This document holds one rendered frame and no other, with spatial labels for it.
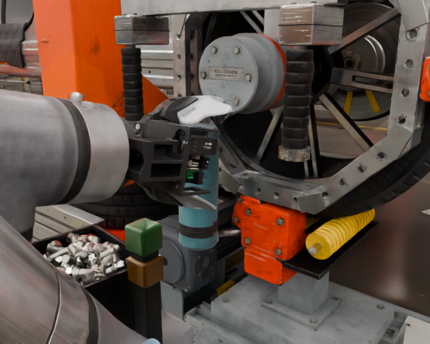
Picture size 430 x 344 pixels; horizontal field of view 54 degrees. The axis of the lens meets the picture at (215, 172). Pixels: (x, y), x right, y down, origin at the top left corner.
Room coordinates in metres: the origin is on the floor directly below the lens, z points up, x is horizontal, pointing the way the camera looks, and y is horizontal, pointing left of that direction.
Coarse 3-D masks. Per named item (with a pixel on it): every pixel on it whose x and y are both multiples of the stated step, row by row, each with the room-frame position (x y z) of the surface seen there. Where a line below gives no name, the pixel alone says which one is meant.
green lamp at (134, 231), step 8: (128, 224) 0.55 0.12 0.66; (136, 224) 0.55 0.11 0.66; (144, 224) 0.55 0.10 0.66; (152, 224) 0.55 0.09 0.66; (160, 224) 0.55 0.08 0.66; (128, 232) 0.54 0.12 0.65; (136, 232) 0.53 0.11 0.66; (144, 232) 0.52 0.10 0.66; (152, 232) 0.53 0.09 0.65; (160, 232) 0.54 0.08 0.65; (128, 240) 0.54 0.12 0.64; (136, 240) 0.53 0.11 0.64; (144, 240) 0.52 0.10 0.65; (152, 240) 0.53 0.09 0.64; (160, 240) 0.54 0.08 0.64; (128, 248) 0.54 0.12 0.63; (136, 248) 0.53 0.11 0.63; (144, 248) 0.52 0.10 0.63; (152, 248) 0.53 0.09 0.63; (160, 248) 0.55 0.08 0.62; (144, 256) 0.52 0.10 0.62
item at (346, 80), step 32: (224, 32) 1.08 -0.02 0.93; (256, 32) 1.19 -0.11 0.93; (352, 32) 0.85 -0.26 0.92; (320, 96) 0.89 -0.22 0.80; (224, 128) 1.03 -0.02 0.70; (256, 128) 1.11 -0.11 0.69; (352, 128) 0.84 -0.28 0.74; (256, 160) 0.98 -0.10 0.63; (320, 160) 0.90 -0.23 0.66; (352, 160) 1.01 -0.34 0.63
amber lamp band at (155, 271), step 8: (160, 256) 0.55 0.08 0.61; (128, 264) 0.54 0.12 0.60; (136, 264) 0.53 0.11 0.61; (144, 264) 0.52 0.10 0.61; (152, 264) 0.53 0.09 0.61; (160, 264) 0.54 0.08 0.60; (128, 272) 0.54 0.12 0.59; (136, 272) 0.53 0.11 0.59; (144, 272) 0.52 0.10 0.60; (152, 272) 0.53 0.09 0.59; (160, 272) 0.54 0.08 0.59; (128, 280) 0.54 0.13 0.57; (136, 280) 0.53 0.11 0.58; (144, 280) 0.52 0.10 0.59; (152, 280) 0.53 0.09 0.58; (160, 280) 0.54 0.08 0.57; (144, 288) 0.52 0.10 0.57
